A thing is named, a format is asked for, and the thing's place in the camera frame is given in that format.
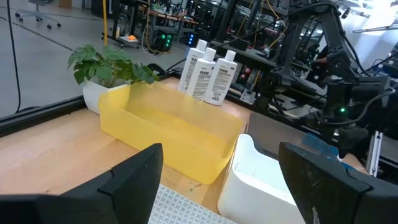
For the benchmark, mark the low wheeled cart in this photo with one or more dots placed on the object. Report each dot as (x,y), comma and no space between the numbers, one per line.
(124,40)

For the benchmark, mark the grey translucent plastic bin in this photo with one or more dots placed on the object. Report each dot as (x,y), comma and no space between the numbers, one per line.
(273,133)

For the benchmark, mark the grey office chair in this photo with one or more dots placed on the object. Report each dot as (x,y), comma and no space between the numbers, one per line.
(38,15)

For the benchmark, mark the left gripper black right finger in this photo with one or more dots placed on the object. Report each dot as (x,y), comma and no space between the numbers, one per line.
(326,193)

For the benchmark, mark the white plastic bin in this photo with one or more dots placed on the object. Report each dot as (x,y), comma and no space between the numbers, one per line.
(255,193)

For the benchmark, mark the yellow translucent plastic bin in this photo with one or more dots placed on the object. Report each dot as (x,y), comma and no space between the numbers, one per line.
(186,133)

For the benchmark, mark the computer tower green lights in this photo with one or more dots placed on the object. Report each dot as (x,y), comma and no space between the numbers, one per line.
(163,40)

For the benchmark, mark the silver aluminium extrusion post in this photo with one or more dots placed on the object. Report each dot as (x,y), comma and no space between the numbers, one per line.
(374,152)

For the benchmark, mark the grey waffle towel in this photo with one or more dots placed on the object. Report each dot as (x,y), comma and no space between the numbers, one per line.
(180,208)

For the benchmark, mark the green plant in white pot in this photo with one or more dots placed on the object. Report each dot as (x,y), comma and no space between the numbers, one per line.
(105,67)

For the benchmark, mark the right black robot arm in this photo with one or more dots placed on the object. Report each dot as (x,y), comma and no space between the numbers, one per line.
(337,56)

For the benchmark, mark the white lotion bottle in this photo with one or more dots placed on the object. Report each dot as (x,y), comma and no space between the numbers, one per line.
(220,81)
(201,77)
(190,67)

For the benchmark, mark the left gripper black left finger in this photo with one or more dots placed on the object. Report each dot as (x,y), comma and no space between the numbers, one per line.
(130,186)

